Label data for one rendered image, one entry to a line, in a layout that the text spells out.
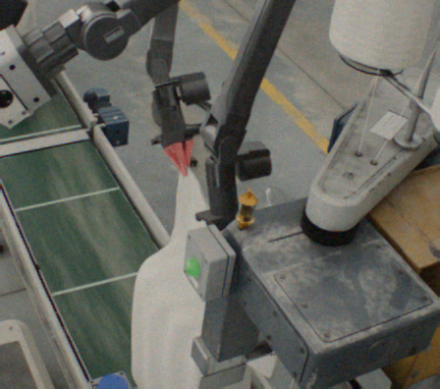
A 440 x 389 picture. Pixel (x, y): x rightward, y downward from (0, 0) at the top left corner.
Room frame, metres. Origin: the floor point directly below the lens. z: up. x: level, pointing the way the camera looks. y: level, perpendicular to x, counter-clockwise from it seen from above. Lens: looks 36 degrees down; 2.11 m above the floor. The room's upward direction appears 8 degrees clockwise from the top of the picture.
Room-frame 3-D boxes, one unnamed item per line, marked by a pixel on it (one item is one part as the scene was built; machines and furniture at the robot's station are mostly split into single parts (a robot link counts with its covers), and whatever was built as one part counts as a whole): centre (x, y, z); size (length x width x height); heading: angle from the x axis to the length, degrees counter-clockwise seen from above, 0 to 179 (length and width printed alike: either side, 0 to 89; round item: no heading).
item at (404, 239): (0.98, -0.29, 1.26); 0.22 x 0.05 x 0.16; 32
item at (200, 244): (0.88, -0.01, 1.28); 0.08 x 0.05 x 0.09; 32
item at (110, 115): (2.67, 0.50, 0.35); 0.30 x 0.15 x 0.15; 32
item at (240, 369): (0.92, -0.05, 0.98); 0.09 x 0.05 x 0.05; 122
